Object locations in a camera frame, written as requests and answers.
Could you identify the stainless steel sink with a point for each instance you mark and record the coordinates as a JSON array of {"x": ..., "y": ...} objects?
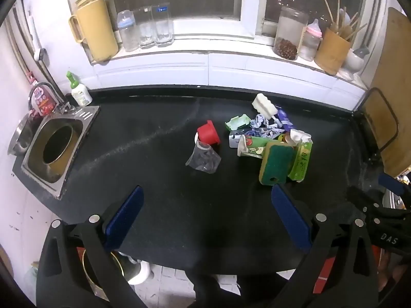
[{"x": 82, "y": 118}]

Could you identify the person's right hand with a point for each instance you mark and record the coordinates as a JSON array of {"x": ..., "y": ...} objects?
[{"x": 391, "y": 271}]

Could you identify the clear plastic cup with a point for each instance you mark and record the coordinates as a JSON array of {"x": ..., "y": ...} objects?
[{"x": 204, "y": 157}]

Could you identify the blue capped baby bottle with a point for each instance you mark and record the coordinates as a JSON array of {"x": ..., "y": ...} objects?
[{"x": 127, "y": 32}]

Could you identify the clear glass tumbler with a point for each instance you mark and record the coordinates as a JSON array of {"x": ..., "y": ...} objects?
[
  {"x": 163, "y": 25},
  {"x": 145, "y": 30}
]

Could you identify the small green paper box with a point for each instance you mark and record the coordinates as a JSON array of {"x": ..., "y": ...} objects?
[{"x": 237, "y": 122}]

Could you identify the white framed window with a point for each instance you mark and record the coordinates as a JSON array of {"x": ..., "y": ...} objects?
[{"x": 250, "y": 6}]

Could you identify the stainless steel bowl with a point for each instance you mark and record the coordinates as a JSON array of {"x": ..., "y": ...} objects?
[{"x": 21, "y": 134}]

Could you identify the wooden cutting board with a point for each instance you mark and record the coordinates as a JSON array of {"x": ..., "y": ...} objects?
[{"x": 391, "y": 80}]

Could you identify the bundle of wooden utensils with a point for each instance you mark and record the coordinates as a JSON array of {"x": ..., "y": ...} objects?
[{"x": 337, "y": 22}]

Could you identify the white ceramic pot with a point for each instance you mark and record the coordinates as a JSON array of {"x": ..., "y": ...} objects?
[{"x": 354, "y": 61}]

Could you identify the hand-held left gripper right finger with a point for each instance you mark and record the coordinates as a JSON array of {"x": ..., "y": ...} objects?
[{"x": 290, "y": 218}]

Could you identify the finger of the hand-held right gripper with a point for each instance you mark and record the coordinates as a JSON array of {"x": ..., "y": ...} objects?
[
  {"x": 361, "y": 199},
  {"x": 394, "y": 184}
]

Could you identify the glass jar with red beans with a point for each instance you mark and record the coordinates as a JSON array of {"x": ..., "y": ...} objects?
[{"x": 289, "y": 35}]

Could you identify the steel faucet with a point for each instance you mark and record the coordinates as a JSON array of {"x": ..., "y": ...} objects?
[{"x": 54, "y": 89}]

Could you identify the red cabinet front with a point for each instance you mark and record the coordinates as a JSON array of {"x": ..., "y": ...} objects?
[{"x": 326, "y": 272}]

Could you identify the red printed packet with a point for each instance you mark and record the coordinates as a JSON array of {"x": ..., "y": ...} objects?
[{"x": 43, "y": 101}]

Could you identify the pink capped baby bottle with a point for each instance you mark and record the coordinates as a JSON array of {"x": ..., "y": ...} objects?
[{"x": 310, "y": 41}]

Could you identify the red plastic cup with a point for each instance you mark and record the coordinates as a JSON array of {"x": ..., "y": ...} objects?
[{"x": 208, "y": 131}]

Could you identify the yellow rimmed trash bin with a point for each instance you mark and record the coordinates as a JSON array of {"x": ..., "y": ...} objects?
[{"x": 116, "y": 264}]

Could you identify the bamboo utensil holder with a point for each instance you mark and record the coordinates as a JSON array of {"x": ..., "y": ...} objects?
[{"x": 332, "y": 53}]

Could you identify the blue white wrapper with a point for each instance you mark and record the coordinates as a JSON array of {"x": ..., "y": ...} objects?
[{"x": 263, "y": 125}]

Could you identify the purple tube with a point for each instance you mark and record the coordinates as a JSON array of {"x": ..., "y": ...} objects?
[{"x": 285, "y": 118}]

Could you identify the silver foil packet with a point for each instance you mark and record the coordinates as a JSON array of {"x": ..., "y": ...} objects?
[{"x": 234, "y": 140}]

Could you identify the yellow plastic pitcher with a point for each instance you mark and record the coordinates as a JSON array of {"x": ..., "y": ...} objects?
[{"x": 99, "y": 29}]

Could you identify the green tissue pack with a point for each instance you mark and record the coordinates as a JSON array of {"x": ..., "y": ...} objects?
[{"x": 303, "y": 160}]

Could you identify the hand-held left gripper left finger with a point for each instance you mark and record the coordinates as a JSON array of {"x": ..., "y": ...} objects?
[{"x": 125, "y": 218}]

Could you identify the white bucket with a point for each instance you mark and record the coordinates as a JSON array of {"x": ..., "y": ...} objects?
[{"x": 138, "y": 272}]

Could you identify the white sponge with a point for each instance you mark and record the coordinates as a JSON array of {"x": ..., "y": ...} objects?
[{"x": 264, "y": 104}]

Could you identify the green yellow scouring sponge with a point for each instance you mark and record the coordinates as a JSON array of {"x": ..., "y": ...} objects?
[{"x": 277, "y": 162}]

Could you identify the green capped dish soap bottle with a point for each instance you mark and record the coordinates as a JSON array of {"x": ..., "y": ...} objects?
[{"x": 80, "y": 93}]

